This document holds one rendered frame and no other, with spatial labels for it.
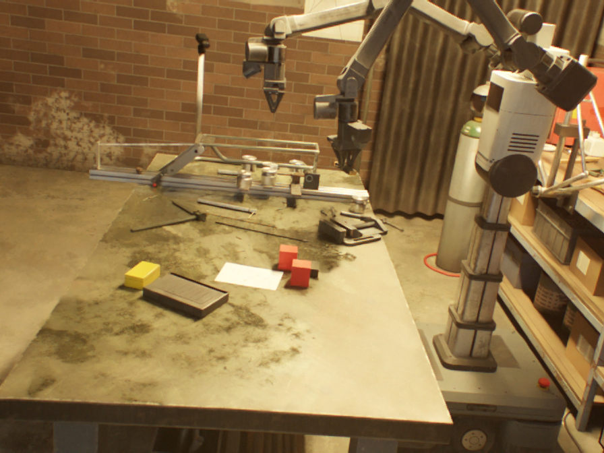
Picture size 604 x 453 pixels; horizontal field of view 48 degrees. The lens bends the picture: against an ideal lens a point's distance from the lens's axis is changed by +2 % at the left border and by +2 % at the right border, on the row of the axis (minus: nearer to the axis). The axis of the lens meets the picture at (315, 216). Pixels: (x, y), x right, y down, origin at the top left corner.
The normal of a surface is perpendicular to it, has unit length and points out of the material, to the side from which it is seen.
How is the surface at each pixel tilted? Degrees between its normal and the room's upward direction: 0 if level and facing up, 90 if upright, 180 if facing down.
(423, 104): 89
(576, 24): 91
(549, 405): 45
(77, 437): 90
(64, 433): 90
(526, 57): 81
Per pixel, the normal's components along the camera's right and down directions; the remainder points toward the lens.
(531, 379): 0.11, -0.93
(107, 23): 0.05, 0.36
